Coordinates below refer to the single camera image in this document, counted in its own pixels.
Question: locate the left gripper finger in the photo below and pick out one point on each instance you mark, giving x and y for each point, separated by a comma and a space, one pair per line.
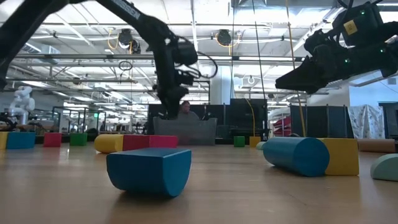
173, 107

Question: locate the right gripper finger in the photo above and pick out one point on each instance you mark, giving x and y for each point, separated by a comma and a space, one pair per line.
304, 76

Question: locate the red wooden cube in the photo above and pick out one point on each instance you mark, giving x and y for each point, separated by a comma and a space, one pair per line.
149, 141
52, 139

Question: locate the blue half-round block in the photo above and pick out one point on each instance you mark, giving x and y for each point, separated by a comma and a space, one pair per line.
149, 171

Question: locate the yellow wooden cylinder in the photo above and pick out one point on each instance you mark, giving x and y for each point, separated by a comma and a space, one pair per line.
108, 143

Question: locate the green half-round block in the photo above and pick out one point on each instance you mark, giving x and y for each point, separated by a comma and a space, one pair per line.
239, 141

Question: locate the blue wooden cylinder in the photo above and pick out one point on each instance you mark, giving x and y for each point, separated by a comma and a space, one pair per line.
295, 155

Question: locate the yellow wooden cube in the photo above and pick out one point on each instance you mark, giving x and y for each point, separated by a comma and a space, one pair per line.
342, 157
255, 141
2, 140

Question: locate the light blue block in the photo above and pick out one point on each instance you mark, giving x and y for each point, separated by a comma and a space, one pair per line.
260, 146
385, 168

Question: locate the plain wooden cylinder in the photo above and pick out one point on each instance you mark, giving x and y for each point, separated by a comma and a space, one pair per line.
376, 145

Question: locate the green wooden cube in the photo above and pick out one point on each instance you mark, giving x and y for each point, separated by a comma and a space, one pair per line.
78, 139

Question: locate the blue wooden cube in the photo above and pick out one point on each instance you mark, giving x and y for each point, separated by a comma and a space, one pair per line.
20, 140

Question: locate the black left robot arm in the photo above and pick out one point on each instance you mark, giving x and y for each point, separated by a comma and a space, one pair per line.
146, 25

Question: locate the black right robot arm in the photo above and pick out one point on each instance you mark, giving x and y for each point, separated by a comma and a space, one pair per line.
392, 53

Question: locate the person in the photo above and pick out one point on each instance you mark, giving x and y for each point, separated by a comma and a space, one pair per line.
186, 110

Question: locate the dark grey plastic bin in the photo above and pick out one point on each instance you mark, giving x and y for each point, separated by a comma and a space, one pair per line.
186, 130

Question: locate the dark blue partition panel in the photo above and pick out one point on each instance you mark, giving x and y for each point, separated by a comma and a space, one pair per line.
320, 121

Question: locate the red storage rack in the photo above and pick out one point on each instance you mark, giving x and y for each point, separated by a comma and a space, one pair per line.
281, 126

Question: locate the white cloth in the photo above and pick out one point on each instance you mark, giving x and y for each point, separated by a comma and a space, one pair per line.
367, 121

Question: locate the black partition panel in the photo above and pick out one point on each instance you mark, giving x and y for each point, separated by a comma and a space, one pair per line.
242, 115

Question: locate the white robot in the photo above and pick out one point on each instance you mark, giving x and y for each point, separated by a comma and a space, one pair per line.
21, 102

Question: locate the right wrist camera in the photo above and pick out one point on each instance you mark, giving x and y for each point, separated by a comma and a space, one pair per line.
350, 27

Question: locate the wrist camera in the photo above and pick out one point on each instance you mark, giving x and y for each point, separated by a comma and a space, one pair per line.
185, 53
350, 27

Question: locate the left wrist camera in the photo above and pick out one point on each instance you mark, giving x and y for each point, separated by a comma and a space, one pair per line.
185, 53

